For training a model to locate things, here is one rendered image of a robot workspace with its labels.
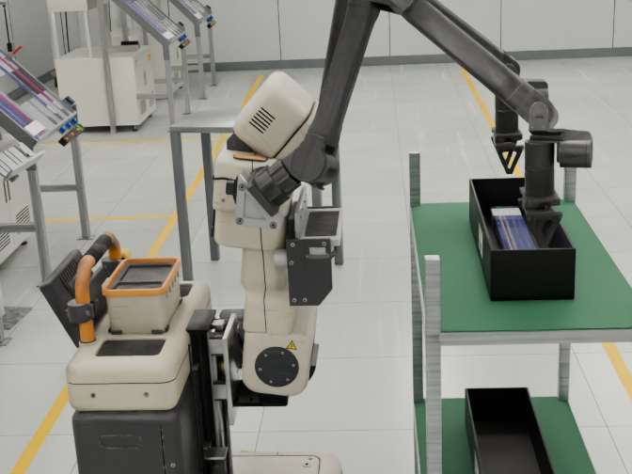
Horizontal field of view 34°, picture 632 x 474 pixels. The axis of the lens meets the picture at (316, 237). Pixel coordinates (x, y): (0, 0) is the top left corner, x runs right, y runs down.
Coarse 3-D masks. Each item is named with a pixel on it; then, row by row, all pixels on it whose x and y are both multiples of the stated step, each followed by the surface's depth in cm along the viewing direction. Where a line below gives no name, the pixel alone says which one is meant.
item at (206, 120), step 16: (208, 112) 505; (224, 112) 503; (240, 112) 501; (176, 128) 476; (192, 128) 474; (208, 128) 473; (224, 128) 471; (176, 144) 479; (208, 144) 519; (176, 160) 481; (208, 160) 522; (176, 176) 484; (208, 176) 525; (176, 192) 486; (208, 192) 528; (320, 192) 470; (336, 192) 512; (208, 208) 530; (208, 224) 533; (336, 256) 523; (192, 272) 501
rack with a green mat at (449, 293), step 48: (432, 240) 256; (576, 240) 251; (432, 288) 199; (480, 288) 223; (576, 288) 221; (624, 288) 220; (432, 336) 202; (480, 336) 202; (528, 336) 201; (576, 336) 201; (624, 336) 200; (432, 384) 206; (432, 432) 209; (576, 432) 283
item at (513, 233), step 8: (496, 208) 263; (504, 208) 263; (512, 208) 263; (496, 216) 257; (504, 216) 256; (512, 216) 256; (520, 216) 256; (496, 224) 252; (504, 224) 251; (512, 224) 250; (520, 224) 250; (496, 232) 252; (504, 232) 244; (512, 232) 244; (520, 232) 244; (528, 232) 244; (504, 240) 239; (512, 240) 239; (520, 240) 239; (528, 240) 238; (504, 248) 234; (512, 248) 233; (520, 248) 233; (528, 248) 233
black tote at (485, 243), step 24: (480, 192) 267; (504, 192) 267; (480, 216) 237; (480, 240) 238; (552, 240) 238; (504, 264) 213; (528, 264) 213; (552, 264) 213; (504, 288) 215; (528, 288) 215; (552, 288) 214
